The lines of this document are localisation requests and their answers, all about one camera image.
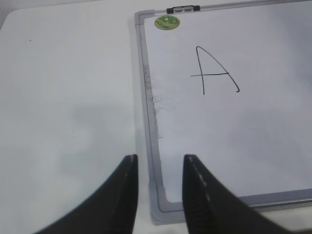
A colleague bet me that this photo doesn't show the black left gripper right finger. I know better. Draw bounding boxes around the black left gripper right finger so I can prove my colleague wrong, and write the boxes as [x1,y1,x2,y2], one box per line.
[182,155,290,234]

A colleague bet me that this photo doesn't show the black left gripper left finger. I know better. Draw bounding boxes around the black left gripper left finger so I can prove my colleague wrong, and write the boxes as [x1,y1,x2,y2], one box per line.
[39,155,138,234]

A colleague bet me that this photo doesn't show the round green magnet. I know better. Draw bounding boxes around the round green magnet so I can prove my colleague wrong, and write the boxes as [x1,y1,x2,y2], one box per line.
[155,15,180,31]

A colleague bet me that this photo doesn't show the white board with grey frame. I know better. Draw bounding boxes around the white board with grey frame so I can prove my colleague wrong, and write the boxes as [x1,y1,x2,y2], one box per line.
[135,0,312,225]

